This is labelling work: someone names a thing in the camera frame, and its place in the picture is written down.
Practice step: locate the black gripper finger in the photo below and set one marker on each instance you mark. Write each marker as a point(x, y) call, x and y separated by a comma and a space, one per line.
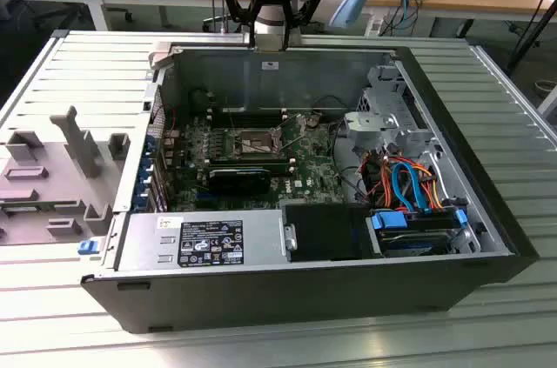
point(252, 37)
point(285, 39)

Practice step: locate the white-clipped RAM slot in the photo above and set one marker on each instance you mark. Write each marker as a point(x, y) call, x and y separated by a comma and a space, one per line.
point(252, 110)
point(252, 118)

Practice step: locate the black-clipped RAM slot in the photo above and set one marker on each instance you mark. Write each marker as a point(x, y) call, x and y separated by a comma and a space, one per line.
point(252, 122)
point(252, 114)

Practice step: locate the CPU socket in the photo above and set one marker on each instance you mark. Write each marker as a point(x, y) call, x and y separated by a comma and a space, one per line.
point(254, 142)

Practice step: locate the blue expansion slot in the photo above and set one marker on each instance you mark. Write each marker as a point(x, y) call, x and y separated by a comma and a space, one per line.
point(206, 202)

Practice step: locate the black plastic disk bay cover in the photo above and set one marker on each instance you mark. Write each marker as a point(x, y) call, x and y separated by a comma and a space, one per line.
point(326, 233)

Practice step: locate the white case label sticker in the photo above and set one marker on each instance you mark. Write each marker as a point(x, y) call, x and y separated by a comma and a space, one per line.
point(270, 65)

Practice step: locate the pale blue teach pendant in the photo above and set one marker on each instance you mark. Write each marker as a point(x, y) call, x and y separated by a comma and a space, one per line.
point(352, 2)

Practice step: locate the round coin battery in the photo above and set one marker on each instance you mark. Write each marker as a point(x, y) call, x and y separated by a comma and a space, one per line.
point(312, 120)

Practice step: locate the silver drive cage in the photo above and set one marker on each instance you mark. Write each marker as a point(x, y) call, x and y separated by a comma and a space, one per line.
point(370, 121)

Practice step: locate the green motherboard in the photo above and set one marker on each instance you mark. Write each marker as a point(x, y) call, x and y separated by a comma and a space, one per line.
point(313, 168)

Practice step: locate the black graphics card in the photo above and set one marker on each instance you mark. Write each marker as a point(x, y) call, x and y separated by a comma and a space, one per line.
point(237, 183)

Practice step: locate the blue card retainer clip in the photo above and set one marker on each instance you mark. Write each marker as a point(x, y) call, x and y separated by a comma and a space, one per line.
point(149, 142)
point(145, 184)
point(146, 164)
point(140, 204)

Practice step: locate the hard disk in blue carrier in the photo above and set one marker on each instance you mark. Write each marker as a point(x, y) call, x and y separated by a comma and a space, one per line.
point(389, 222)

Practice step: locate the grey power supply unit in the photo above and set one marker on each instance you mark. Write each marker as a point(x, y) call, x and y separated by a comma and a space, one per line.
point(143, 246)

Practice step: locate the black tripod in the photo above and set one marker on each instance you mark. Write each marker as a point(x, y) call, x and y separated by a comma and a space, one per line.
point(522, 51)

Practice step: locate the grey parts rack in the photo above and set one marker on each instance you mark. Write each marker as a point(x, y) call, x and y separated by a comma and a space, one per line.
point(52, 168)

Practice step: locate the black PC case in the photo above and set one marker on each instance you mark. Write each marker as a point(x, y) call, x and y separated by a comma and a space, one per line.
point(283, 298)

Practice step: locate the blue case latch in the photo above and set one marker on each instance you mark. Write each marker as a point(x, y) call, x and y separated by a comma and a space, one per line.
point(87, 247)

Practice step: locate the green RAM stick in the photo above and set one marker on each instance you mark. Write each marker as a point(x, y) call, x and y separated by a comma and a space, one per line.
point(22, 209)

